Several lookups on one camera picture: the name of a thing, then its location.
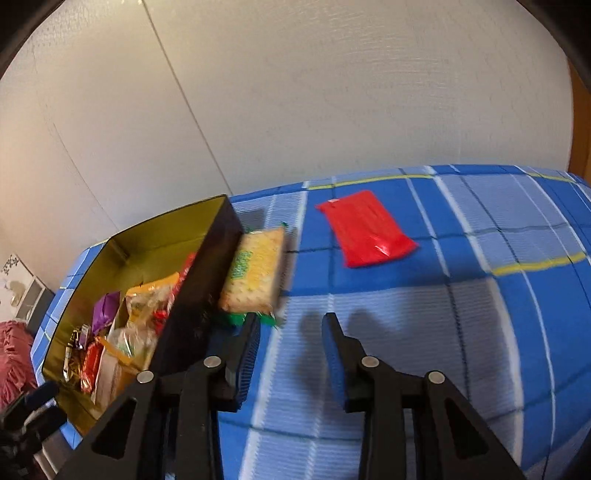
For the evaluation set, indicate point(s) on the gold foil candy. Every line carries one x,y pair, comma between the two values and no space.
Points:
74,355

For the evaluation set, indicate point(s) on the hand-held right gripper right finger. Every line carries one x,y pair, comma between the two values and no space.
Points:
332,364

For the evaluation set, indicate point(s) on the blue plaid bed sheet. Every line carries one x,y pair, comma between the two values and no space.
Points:
415,323

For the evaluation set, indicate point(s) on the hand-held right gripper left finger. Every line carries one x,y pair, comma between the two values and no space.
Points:
247,364

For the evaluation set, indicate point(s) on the clear orange-brown cake packet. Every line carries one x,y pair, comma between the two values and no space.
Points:
124,364

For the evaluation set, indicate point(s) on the red and white snack packet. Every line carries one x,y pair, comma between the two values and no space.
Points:
187,270

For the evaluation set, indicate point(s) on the dark box with gold interior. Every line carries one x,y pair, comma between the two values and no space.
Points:
203,286

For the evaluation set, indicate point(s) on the wooden door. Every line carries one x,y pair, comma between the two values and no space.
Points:
581,129

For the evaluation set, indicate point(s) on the purple snack packet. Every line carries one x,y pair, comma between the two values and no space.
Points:
105,311

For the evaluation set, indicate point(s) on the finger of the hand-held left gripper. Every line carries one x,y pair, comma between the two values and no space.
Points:
27,404
44,424

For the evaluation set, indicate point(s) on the dark pink cloth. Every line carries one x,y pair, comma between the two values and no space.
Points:
16,364

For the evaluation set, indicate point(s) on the clear orange nut bag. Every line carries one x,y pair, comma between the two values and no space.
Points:
147,300

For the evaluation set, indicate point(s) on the white cabinet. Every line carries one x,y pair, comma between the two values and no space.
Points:
32,295

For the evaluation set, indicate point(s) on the red foil candy packet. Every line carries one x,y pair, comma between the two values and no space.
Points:
92,367

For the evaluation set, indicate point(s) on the green cracker packet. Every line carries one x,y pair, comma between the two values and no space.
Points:
251,267

